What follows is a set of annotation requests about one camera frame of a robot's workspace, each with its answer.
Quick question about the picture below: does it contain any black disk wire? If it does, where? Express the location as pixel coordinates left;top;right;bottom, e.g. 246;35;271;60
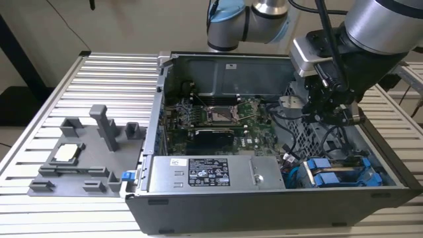
320;123;350;157

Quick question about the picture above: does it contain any hard disk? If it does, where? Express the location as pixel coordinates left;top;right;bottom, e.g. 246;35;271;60
306;157;376;174

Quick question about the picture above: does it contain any perforated metal disk bay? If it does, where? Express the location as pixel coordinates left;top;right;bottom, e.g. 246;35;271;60
271;81;364;159

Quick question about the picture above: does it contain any blue disk carrier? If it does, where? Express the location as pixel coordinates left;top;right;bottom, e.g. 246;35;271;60
314;172;384;188

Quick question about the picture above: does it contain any green motherboard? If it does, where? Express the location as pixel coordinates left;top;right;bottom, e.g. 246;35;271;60
163;95;284;156

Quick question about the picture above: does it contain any metal socket cover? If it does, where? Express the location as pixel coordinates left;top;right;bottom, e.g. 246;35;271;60
232;99;262;122

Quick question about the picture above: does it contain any CPU socket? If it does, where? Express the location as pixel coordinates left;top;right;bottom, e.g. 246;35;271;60
207;105;239;123

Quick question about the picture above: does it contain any grey metal cover plate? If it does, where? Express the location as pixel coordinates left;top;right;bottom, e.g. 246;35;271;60
190;59;294;96

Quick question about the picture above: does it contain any black graphics card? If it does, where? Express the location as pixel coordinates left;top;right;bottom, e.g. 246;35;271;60
187;127;246;156

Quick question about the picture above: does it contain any black open PC case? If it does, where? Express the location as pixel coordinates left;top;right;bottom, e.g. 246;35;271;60
124;51;423;235

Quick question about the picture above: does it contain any silver power supply unit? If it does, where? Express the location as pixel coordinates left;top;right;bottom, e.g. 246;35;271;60
147;155;287;193

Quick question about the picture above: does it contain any grey parts rack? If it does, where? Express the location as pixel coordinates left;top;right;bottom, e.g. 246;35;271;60
28;104;148;198

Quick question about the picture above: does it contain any silver CPU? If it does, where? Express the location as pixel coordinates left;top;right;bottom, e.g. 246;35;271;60
55;143;82;162

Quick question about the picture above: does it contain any black furniture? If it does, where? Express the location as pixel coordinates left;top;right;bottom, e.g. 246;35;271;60
0;12;51;126

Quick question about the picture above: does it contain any black camera cable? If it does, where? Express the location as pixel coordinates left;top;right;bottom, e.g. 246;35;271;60
288;0;352;92

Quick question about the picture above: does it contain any silver metal frame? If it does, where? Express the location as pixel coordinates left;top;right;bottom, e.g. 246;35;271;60
395;61;423;82

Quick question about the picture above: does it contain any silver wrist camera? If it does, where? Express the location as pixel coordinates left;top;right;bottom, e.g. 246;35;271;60
290;37;335;78

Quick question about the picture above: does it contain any black wire with connector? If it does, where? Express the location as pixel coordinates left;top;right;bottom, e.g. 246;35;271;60
268;105;298;164

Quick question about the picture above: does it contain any blue wire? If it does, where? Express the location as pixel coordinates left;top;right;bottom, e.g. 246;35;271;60
286;165;307;188

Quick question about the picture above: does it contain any thin black wall cable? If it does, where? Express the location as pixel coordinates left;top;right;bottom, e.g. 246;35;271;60
45;0;92;53

